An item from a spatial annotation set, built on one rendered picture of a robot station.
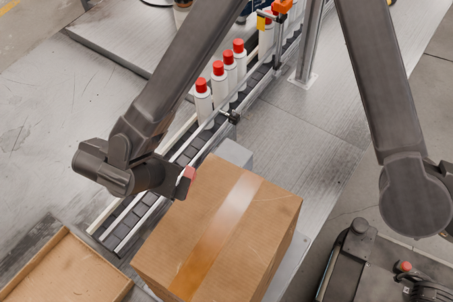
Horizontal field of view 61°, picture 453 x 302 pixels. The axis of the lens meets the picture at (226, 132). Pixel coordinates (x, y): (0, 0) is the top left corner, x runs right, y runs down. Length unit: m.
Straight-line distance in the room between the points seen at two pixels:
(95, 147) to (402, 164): 0.47
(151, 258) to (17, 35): 2.76
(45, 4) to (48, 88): 2.06
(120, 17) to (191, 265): 1.18
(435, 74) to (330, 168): 1.75
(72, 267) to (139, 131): 0.65
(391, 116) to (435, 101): 2.22
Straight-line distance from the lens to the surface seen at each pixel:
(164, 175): 0.73
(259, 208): 0.83
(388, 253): 1.82
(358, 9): 0.49
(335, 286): 1.72
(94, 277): 1.15
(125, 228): 1.11
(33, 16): 3.51
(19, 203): 1.34
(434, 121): 2.60
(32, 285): 1.21
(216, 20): 0.53
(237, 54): 1.21
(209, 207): 0.83
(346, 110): 1.38
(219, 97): 1.20
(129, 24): 1.66
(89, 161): 0.68
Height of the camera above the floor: 1.88
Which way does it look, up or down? 55 degrees down
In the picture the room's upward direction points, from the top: 4 degrees counter-clockwise
